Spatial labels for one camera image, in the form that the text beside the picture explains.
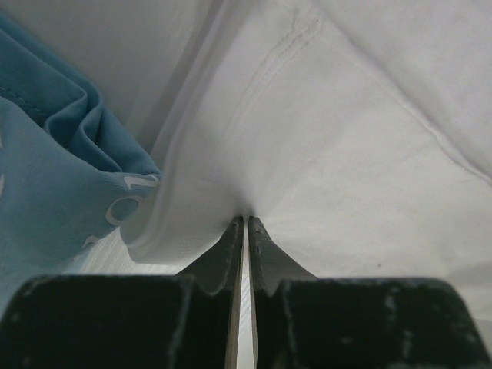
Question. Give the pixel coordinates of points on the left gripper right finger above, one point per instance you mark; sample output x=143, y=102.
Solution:
x=303, y=321

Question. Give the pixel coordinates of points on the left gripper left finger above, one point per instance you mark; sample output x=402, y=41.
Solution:
x=186, y=320

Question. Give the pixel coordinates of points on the white t shirt flower print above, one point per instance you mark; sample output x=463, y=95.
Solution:
x=359, y=132

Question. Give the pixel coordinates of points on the folded blue printed t shirt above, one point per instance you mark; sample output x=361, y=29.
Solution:
x=70, y=172

